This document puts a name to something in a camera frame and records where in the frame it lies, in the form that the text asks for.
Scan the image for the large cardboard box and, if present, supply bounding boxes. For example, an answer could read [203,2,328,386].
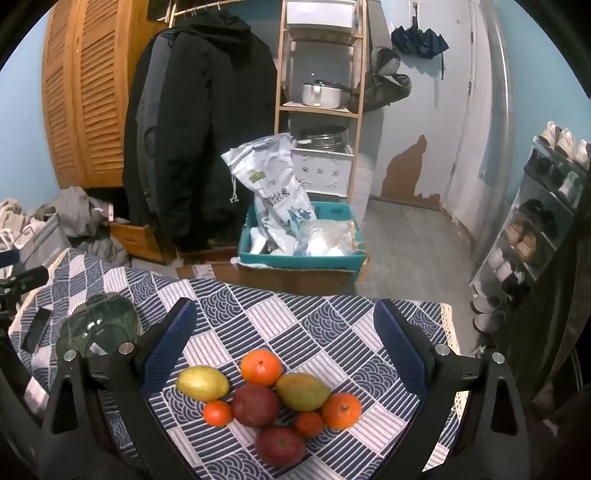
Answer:
[231,261,368,296]

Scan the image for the clear plastic bag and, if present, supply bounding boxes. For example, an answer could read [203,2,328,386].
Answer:
[295,219,358,257]

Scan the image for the red apple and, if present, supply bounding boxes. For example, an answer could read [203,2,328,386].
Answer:
[231,384,280,428]
[255,425,306,466]

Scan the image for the wooden clothes rail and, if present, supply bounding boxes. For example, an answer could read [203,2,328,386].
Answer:
[168,0,232,26]

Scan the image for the steel steamer pot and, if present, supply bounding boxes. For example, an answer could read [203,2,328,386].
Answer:
[295,124,348,151]

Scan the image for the grey jacket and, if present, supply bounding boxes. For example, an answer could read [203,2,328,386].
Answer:
[136,32,178,213]

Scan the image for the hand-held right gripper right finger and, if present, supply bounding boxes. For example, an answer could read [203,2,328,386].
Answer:
[373,299,532,480]

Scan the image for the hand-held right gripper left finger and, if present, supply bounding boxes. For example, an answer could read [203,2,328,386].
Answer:
[39,298,199,480]

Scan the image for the green red mango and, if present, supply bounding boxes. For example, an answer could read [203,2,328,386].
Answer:
[276,373,331,412]

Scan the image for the green hanging bag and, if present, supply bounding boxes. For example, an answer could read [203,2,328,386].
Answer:
[348,46,413,114]

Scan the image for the black phone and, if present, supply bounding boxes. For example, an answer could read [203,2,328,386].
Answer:
[21,308,52,352]

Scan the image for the small cardboard box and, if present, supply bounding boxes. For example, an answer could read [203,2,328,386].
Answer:
[175,263,241,281]

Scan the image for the wooden louvered wardrobe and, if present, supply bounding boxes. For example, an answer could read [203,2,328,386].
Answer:
[41,0,169,190]

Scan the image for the black hooded coat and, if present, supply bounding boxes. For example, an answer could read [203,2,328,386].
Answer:
[122,9,279,252]

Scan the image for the small tangerine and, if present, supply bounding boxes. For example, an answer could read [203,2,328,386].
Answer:
[203,400,233,427]
[294,411,325,438]

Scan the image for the orange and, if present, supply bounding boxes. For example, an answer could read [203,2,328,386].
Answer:
[322,392,362,431]
[240,349,282,387]

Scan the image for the rows of shoes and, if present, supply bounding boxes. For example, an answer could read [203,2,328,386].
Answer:
[471,121,591,330]

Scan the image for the white door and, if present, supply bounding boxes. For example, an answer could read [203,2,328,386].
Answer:
[441,0,499,227]

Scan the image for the grey fabric storage bag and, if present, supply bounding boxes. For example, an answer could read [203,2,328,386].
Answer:
[18,212,72,268]

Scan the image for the wooden shelf rack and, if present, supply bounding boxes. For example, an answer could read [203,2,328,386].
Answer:
[274,0,369,208]

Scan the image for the wooden drawer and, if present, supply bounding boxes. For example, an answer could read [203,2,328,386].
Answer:
[108,222,178,266]

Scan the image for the dark glass bowl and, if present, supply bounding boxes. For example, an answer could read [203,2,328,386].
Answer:
[55,294,140,358]

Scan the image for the dark green cloth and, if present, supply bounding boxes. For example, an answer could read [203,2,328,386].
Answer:
[489,217,591,462]

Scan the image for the white printed rice bag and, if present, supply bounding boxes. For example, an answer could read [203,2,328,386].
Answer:
[221,133,317,257]

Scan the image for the white storage box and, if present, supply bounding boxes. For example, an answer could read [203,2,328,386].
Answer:
[285,0,356,26]

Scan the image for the blue white patterned tablecloth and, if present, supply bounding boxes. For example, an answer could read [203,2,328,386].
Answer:
[9,248,462,480]

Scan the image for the pile of grey clothes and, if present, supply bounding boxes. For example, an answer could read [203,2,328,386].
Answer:
[30,186,132,267]

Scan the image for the teal plastic bin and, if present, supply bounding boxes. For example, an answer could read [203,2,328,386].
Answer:
[238,200,368,272]

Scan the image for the white lattice basket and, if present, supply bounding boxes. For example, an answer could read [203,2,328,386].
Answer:
[291,148,354,195]

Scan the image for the dark folded umbrella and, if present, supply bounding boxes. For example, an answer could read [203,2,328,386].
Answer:
[391,25,450,61]

